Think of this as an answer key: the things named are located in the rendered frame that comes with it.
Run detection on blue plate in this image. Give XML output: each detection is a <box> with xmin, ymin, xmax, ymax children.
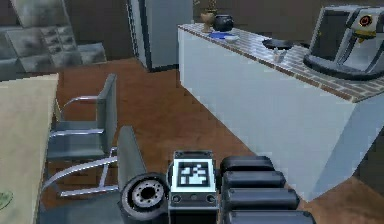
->
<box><xmin>208</xmin><ymin>31</ymin><xmax>235</xmax><ymax>41</ymax></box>

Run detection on clear small shaker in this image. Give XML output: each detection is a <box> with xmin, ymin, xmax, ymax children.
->
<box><xmin>272</xmin><ymin>47</ymin><xmax>287</xmax><ymax>64</ymax></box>

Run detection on white brick-topped kitchen counter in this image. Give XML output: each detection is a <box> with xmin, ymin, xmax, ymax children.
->
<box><xmin>177</xmin><ymin>22</ymin><xmax>384</xmax><ymax>203</ymax></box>

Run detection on green plate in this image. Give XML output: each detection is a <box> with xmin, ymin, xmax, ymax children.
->
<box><xmin>0</xmin><ymin>189</ymin><xmax>14</xmax><ymax>211</ymax></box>

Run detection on beige table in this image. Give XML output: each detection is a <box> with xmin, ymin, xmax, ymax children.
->
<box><xmin>0</xmin><ymin>73</ymin><xmax>60</xmax><ymax>224</ymax></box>

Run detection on grey metal armchair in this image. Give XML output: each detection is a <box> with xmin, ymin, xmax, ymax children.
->
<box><xmin>45</xmin><ymin>73</ymin><xmax>118</xmax><ymax>162</ymax></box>
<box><xmin>37</xmin><ymin>125</ymin><xmax>148</xmax><ymax>224</ymax></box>

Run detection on black pan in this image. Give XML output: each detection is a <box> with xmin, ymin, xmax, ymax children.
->
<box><xmin>262</xmin><ymin>38</ymin><xmax>295</xmax><ymax>51</ymax></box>

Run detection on black round pot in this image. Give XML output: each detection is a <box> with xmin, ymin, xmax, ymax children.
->
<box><xmin>213</xmin><ymin>13</ymin><xmax>234</xmax><ymax>33</ymax></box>

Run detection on grey sofa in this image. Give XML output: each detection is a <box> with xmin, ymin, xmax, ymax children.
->
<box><xmin>0</xmin><ymin>0</ymin><xmax>108</xmax><ymax>82</ymax></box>

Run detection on grey coffee machine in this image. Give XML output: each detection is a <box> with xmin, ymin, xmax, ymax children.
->
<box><xmin>303</xmin><ymin>4</ymin><xmax>384</xmax><ymax>81</ymax></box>

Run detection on grey fridge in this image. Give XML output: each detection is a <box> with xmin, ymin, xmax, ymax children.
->
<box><xmin>126</xmin><ymin>0</ymin><xmax>194</xmax><ymax>73</ymax></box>

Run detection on brown vase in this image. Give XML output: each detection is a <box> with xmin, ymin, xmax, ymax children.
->
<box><xmin>200</xmin><ymin>9</ymin><xmax>218</xmax><ymax>34</ymax></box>

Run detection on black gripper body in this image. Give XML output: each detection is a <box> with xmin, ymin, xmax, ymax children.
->
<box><xmin>119</xmin><ymin>172</ymin><xmax>171</xmax><ymax>224</ymax></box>

